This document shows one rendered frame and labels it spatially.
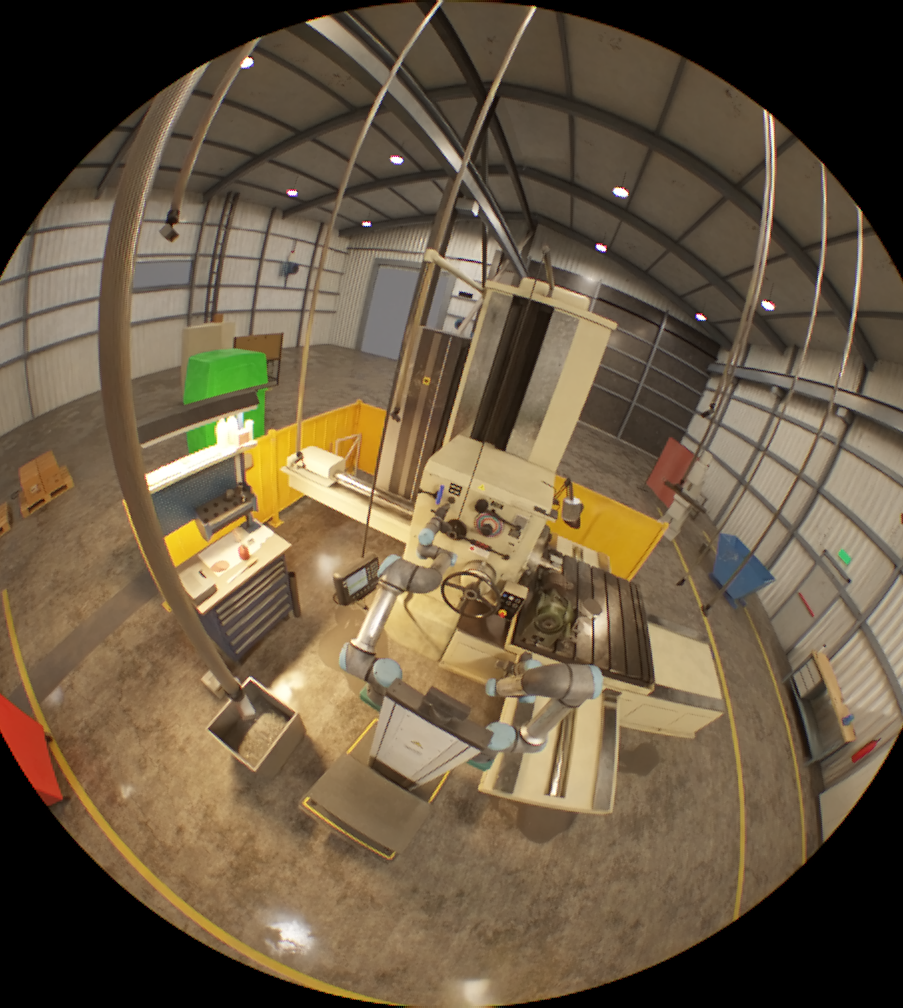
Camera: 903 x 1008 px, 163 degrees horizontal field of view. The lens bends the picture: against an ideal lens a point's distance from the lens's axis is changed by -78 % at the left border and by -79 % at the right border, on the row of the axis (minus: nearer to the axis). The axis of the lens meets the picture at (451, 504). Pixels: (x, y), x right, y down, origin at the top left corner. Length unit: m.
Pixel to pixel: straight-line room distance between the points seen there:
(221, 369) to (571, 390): 4.04
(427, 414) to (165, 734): 3.40
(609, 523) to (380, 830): 4.23
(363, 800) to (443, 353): 2.79
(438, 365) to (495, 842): 3.64
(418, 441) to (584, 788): 2.84
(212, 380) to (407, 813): 4.62
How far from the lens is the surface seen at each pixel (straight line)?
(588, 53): 7.40
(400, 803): 1.86
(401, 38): 8.36
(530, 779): 2.25
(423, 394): 2.46
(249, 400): 2.16
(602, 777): 2.50
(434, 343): 2.40
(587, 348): 2.23
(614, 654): 2.65
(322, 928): 2.89
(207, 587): 2.30
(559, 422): 2.27
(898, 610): 7.80
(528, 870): 3.03
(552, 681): 1.00
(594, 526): 4.61
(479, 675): 3.11
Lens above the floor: 2.69
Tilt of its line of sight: 32 degrees down
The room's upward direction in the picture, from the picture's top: 17 degrees clockwise
